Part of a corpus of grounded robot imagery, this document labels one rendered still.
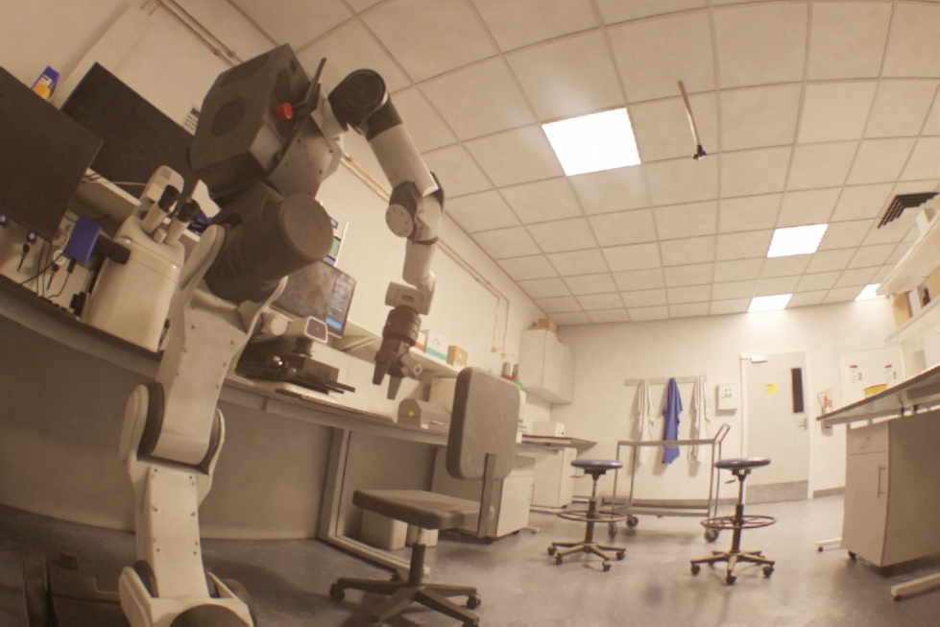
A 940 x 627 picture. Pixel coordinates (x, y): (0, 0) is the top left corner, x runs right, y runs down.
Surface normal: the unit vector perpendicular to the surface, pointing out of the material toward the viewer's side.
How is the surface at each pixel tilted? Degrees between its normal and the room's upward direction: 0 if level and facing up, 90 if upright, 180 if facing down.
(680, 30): 180
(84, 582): 45
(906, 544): 90
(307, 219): 79
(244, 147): 101
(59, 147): 86
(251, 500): 90
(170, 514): 66
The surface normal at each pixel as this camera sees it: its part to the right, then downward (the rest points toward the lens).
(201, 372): 0.81, 0.07
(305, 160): 0.97, 0.03
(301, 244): 0.86, -0.28
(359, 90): 0.10, 0.18
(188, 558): 0.82, -0.48
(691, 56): -0.12, 0.91
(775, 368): -0.47, -0.40
